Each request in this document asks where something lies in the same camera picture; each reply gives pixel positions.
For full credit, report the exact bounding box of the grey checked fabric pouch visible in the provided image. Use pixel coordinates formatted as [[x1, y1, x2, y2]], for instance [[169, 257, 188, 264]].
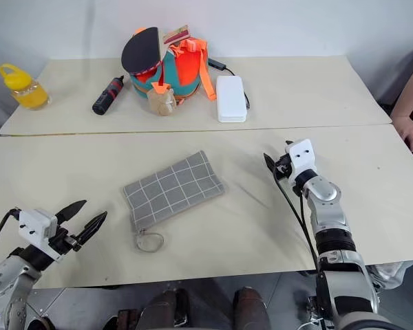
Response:
[[122, 149, 227, 253]]

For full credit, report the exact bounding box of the white crumpled plastic sheet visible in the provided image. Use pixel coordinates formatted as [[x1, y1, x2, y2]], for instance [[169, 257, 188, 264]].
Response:
[[367, 259, 413, 290]]

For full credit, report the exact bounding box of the red table tennis paddle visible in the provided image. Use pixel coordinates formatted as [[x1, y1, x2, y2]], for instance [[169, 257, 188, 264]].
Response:
[[162, 24, 191, 46]]

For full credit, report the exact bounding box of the teal and orange backpack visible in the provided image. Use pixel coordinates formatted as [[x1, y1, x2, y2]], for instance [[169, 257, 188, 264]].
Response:
[[128, 37, 218, 106]]

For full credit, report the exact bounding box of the yellow-lidded jar of yellow liquid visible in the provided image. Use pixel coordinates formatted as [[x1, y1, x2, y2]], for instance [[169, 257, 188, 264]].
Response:
[[0, 63, 52, 111]]

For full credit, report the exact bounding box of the dark rounded shape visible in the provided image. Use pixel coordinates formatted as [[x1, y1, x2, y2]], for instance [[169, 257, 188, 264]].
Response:
[[136, 287, 191, 330], [233, 286, 271, 330]]

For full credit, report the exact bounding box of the bystander bare hand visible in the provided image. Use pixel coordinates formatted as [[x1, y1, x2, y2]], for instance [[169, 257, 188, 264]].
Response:
[[392, 115, 413, 152]]

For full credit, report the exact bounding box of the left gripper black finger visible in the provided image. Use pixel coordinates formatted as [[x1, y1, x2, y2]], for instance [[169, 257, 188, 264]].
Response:
[[75, 210, 109, 246], [56, 199, 88, 226]]

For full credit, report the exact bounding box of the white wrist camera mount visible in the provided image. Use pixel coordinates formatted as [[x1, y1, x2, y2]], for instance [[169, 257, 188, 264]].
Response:
[[18, 208, 65, 264], [284, 138, 319, 182]]

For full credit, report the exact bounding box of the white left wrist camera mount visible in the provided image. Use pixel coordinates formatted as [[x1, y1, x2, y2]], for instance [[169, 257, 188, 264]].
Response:
[[18, 208, 65, 264]]

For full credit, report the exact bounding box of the black cable with adapter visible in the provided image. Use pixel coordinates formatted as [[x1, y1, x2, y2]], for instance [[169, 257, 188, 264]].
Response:
[[207, 58, 251, 111]]

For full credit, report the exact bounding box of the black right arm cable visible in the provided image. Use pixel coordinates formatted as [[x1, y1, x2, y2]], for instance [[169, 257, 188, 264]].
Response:
[[273, 170, 327, 276]]

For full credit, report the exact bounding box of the black table tennis paddle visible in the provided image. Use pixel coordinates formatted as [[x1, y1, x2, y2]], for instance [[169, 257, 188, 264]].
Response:
[[120, 26, 173, 75]]

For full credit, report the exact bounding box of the black cylindrical bottle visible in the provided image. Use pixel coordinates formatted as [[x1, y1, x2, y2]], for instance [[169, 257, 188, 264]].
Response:
[[92, 75, 126, 116]]

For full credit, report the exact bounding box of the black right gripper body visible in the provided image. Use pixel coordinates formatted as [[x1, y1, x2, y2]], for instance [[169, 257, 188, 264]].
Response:
[[273, 154, 295, 180]]

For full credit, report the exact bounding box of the white rectangular power bank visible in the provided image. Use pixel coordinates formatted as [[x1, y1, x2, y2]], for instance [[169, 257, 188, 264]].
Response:
[[215, 75, 247, 124]]

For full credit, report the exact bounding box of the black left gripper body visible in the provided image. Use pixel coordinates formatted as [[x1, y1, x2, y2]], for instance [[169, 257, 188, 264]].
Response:
[[49, 222, 85, 257]]

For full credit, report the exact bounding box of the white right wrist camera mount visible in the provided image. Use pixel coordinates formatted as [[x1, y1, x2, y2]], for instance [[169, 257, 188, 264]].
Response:
[[284, 138, 319, 182]]

